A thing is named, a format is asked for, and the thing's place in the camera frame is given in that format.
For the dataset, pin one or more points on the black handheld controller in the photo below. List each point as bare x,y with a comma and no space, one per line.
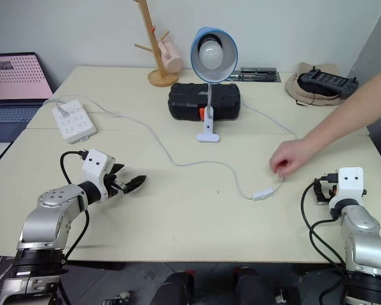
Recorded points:
327,81

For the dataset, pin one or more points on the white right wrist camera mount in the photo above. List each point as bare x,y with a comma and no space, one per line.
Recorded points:
349,184

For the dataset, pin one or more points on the person's bare hand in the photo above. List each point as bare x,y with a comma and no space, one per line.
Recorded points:
290,157

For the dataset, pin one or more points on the pink mug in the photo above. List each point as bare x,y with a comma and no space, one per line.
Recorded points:
171,58

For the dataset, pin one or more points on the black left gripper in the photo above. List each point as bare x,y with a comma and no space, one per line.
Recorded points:
112,185

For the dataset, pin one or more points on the white lamp bulb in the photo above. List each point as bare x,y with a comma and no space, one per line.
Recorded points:
211,53

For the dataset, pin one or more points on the dark blue laptop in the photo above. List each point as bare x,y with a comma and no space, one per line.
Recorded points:
16,82

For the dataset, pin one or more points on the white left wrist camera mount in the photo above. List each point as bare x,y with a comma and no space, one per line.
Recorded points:
95,162

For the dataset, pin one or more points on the white power strip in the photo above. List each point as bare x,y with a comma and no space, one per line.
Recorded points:
73,122

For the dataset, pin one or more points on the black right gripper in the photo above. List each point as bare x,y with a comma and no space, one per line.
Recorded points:
328,195

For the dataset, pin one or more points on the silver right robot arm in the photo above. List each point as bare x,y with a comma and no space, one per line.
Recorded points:
365,241

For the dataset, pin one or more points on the black plastic tool case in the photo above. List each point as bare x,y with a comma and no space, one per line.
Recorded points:
187,101

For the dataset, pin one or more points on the dark rounded shape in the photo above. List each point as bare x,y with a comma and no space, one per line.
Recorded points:
174,289
252,287

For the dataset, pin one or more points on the wooden mug tree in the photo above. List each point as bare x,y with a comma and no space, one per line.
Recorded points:
155,47

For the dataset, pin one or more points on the person's bare forearm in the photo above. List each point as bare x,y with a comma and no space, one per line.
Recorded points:
346,114

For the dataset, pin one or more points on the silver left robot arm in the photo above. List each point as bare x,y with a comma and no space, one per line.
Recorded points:
44,219

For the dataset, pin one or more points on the blue white desk lamp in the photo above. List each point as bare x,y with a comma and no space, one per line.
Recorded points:
214,71

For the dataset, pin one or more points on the beige bucket hat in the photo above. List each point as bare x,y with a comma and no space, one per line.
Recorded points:
293,87

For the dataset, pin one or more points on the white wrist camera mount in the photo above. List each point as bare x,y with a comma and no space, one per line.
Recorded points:
349,184
95,162

